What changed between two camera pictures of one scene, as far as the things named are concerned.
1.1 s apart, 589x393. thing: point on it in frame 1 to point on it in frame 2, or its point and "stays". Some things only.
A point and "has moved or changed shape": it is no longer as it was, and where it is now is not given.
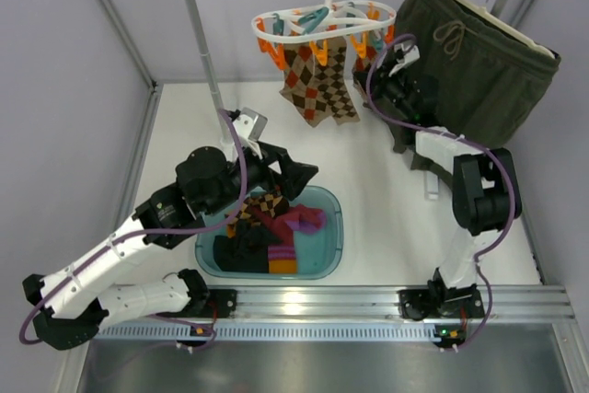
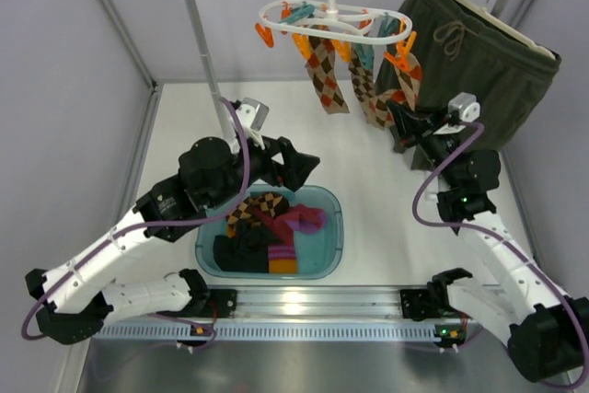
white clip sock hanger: x=317 y=23 has moved or changed shape
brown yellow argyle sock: x=275 y=205 stays
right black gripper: x=386 y=81 to x=423 y=132
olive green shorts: x=493 y=83 stays
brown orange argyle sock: x=300 y=86 to x=320 y=66
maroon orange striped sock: x=282 y=257 stays
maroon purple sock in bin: x=298 y=217 stays
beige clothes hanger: x=493 y=17 stays
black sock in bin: x=245 y=253 stays
